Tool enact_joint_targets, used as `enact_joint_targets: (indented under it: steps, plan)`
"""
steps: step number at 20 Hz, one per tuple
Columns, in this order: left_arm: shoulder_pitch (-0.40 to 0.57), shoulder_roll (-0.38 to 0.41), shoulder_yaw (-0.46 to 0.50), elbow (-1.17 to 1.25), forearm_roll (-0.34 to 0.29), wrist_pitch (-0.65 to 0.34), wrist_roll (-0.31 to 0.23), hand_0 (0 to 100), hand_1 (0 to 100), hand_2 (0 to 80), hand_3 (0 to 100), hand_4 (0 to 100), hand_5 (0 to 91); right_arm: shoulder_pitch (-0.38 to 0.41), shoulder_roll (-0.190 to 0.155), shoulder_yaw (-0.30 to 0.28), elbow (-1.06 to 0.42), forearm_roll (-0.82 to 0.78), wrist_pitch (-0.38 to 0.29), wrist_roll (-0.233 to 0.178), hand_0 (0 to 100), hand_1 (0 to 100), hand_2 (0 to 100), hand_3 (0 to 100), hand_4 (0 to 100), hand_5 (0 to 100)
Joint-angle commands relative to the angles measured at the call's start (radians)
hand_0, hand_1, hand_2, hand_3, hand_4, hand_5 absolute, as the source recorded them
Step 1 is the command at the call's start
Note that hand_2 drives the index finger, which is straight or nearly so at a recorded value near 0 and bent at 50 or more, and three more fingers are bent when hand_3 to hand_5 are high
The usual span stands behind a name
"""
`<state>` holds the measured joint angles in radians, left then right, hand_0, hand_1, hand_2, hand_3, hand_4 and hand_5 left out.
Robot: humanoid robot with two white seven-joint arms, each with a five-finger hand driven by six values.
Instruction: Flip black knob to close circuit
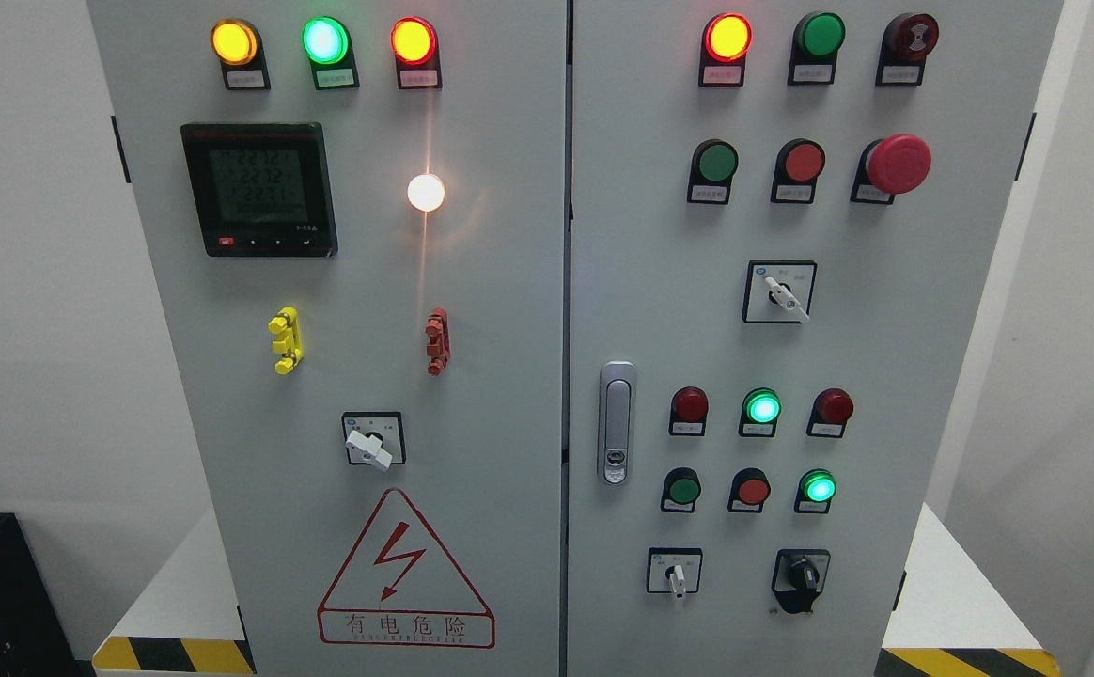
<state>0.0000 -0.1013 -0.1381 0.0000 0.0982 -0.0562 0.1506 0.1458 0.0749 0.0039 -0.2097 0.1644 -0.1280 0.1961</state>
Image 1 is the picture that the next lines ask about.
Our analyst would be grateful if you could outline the red push button upper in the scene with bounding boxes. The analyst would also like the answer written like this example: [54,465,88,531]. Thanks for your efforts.
[770,138,826,205]

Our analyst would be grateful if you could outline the red emergency stop mushroom button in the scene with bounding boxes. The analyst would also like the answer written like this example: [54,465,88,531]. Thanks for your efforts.
[851,133,932,205]

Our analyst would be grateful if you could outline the green lit push button lower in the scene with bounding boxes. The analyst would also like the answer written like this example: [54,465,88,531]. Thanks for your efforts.
[793,468,836,514]

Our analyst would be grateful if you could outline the green push button upper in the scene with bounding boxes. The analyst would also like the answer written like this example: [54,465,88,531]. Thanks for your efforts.
[686,138,740,205]

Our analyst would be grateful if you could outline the green indicator light top right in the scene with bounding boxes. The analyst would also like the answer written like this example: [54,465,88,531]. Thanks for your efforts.
[788,11,845,86]

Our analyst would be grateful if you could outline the white glowing indicator lamp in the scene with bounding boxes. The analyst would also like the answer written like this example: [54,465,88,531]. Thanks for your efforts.
[406,172,445,213]

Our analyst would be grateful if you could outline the white selector switch upper right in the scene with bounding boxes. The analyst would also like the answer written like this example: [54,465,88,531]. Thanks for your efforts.
[742,259,818,324]

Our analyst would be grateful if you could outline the grey electrical control cabinet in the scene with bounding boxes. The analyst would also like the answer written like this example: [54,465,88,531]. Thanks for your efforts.
[88,1,1063,676]

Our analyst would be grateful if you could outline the dark red indicator right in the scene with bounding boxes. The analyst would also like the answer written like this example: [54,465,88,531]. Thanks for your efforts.
[806,388,856,440]

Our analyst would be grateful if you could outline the black digital power meter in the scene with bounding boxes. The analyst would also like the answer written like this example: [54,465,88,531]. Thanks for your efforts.
[181,121,337,258]

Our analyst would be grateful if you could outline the yellow indicator light top left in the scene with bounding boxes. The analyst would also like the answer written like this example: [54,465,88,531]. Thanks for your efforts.
[211,17,271,91]

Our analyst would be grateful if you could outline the green lit indicator middle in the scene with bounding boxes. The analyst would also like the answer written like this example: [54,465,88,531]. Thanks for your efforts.
[740,388,782,437]

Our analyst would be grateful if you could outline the silver door handle lock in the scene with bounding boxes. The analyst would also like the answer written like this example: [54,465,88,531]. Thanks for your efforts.
[598,361,637,485]

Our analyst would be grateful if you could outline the white selector switch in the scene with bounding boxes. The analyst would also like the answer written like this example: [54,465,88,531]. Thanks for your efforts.
[645,547,703,599]
[742,259,818,324]

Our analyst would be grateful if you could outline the red push button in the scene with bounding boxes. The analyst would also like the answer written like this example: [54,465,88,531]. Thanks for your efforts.
[728,467,772,513]
[770,138,826,205]

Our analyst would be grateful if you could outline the black rotary knob switch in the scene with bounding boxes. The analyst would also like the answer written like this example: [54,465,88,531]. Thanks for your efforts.
[772,549,831,614]

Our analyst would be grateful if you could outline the red terminal connector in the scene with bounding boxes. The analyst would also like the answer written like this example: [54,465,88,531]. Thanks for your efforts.
[424,307,451,376]

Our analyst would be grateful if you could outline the green lit indicator light top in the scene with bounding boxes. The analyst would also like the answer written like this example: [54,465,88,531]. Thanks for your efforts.
[302,16,359,90]

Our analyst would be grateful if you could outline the yellow terminal connector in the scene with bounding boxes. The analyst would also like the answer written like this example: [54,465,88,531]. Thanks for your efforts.
[268,306,304,374]

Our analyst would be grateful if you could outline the white platform with hazard stripes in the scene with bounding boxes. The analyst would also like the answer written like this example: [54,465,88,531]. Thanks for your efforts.
[93,507,1061,676]

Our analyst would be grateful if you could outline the red lit indicator right door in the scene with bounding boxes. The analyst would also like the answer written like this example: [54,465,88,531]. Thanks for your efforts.
[698,12,753,87]

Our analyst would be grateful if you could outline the dark red indicator left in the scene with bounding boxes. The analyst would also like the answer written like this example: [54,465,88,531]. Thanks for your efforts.
[670,386,710,436]

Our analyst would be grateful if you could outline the red high voltage warning sticker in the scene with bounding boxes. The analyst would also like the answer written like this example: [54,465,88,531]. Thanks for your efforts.
[318,488,496,650]

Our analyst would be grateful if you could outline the red push button lower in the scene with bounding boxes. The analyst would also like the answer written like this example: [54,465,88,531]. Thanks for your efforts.
[728,467,772,513]

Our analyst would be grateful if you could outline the white selector switch left door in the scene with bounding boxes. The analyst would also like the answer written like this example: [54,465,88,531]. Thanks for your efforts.
[341,411,406,471]

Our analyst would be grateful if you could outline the orange red indicator light left door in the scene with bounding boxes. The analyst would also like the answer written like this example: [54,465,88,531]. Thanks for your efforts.
[391,16,443,89]

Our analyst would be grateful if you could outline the white selector switch lower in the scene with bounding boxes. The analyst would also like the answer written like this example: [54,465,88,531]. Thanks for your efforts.
[645,547,703,599]

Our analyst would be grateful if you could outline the dark red indicator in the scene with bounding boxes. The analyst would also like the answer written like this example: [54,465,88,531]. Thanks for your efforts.
[806,388,856,440]
[670,386,710,436]

